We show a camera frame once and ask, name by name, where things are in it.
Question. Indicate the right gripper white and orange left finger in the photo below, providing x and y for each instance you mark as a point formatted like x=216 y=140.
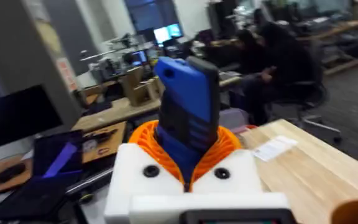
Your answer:
x=135 y=186

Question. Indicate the right gripper white and orange right finger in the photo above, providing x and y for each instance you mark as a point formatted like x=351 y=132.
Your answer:
x=235 y=177

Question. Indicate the blue electric screwdriver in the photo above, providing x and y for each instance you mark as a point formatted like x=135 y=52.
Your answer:
x=186 y=93

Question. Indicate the brown bucket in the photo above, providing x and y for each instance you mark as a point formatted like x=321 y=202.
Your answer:
x=353 y=213

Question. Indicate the white paper label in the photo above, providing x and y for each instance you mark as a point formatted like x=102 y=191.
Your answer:
x=273 y=147

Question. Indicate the brown board with stickers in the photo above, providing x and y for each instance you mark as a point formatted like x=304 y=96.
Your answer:
x=104 y=143

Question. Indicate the pale purple box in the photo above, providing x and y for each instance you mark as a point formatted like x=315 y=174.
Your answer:
x=233 y=119

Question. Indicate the black laptop with purple screen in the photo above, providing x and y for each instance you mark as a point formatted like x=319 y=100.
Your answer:
x=54 y=155

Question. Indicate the wooden stand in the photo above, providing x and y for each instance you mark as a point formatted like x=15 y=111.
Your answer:
x=141 y=85

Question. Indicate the black office chair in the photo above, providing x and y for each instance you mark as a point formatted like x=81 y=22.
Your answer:
x=312 y=93

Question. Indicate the black computer mouse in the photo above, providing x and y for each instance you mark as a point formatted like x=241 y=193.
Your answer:
x=10 y=173

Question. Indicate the person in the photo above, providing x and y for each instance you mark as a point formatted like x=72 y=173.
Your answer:
x=284 y=59

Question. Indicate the small lit screen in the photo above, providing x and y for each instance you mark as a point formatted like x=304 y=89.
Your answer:
x=139 y=58

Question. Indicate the large black monitor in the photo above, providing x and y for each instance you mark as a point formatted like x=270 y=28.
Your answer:
x=17 y=115

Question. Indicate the lit computer monitor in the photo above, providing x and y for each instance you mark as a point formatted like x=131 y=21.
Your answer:
x=167 y=32

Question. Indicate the red and white wall sign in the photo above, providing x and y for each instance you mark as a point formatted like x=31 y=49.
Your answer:
x=67 y=74

